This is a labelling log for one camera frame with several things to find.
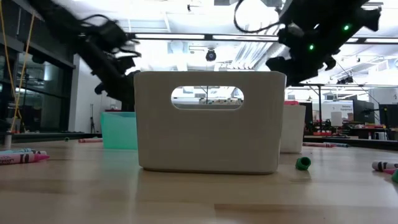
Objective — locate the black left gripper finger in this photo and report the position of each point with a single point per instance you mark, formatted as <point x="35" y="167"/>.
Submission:
<point x="121" y="91"/>

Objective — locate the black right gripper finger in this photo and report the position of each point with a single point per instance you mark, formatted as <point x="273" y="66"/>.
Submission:
<point x="289" y="70"/>

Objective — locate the grey plastic bin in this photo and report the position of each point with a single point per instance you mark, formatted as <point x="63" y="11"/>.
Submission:
<point x="211" y="140"/>

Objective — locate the white crayon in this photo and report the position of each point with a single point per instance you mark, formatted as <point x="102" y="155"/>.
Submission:
<point x="38" y="152"/>
<point x="384" y="165"/>

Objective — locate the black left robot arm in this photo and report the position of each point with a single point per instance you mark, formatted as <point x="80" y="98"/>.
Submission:
<point x="62" y="28"/>

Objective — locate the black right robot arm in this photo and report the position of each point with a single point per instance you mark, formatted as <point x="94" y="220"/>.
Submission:
<point x="335" y="15"/>

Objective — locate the red background container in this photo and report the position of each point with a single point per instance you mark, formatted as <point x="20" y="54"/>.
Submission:
<point x="291" y="102"/>

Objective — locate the green plastic bin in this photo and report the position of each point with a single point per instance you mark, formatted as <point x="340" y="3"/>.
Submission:
<point x="119" y="130"/>

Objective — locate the black tripod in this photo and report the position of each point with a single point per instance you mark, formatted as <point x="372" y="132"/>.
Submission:
<point x="92" y="121"/>

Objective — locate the black background stand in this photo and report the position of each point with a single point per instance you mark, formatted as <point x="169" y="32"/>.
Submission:
<point x="319" y="105"/>

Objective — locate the black ceiling spotlight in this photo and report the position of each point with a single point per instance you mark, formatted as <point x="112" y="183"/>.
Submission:
<point x="345" y="80"/>

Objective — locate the white plastic bin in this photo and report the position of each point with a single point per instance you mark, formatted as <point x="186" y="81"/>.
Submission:
<point x="292" y="129"/>

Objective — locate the white sign board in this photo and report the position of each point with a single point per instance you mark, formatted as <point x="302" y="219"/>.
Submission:
<point x="345" y="108"/>

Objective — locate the white box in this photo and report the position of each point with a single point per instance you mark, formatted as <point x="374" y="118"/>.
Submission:
<point x="336" y="119"/>

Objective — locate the black computer monitor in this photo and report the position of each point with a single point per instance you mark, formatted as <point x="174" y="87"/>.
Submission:
<point x="388" y="115"/>
<point x="363" y="112"/>

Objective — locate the cluttered background workbench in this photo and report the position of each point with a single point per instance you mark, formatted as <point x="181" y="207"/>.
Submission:
<point x="348" y="130"/>

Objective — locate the light blue crayon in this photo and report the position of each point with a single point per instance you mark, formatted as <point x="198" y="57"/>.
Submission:
<point x="15" y="151"/>

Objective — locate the white cylinder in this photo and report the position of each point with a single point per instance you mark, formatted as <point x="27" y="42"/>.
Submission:
<point x="7" y="140"/>

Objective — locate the black ceiling camera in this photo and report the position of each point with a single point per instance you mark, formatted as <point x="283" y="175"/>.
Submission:
<point x="211" y="55"/>

